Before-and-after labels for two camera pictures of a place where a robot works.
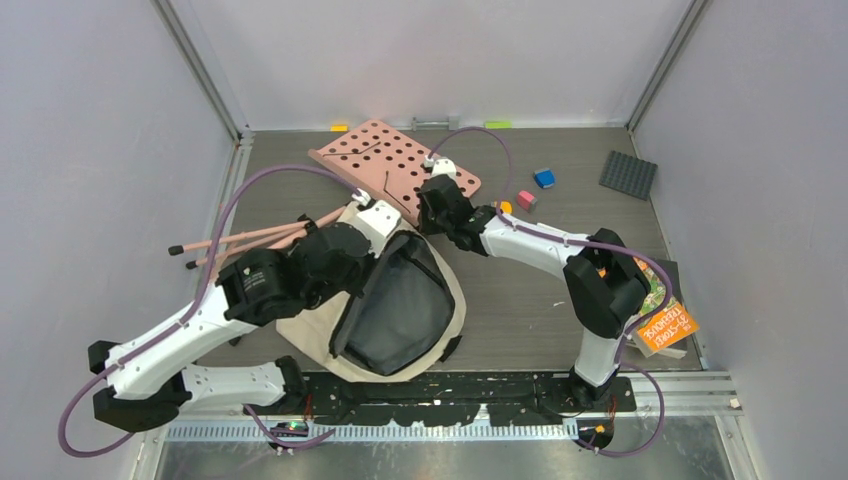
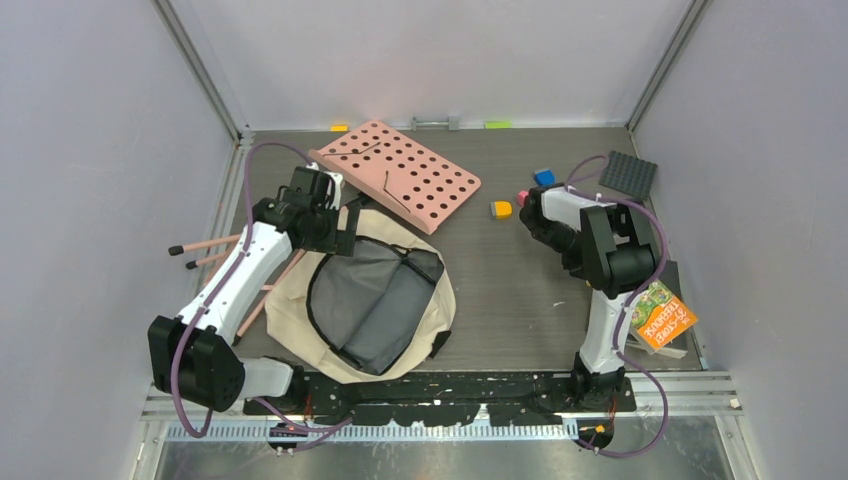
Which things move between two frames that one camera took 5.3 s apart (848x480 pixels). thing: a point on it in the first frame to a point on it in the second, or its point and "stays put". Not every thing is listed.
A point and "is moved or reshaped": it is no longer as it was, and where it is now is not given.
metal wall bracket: (452, 124) stays put
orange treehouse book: (672, 324) stays put
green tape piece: (498, 125) stays put
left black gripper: (358, 285) to (339, 242)
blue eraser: (545, 177) stays put
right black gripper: (427, 226) to (575, 262)
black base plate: (527, 399) stays put
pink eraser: (526, 200) stays put
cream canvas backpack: (403, 321) is moved or reshaped
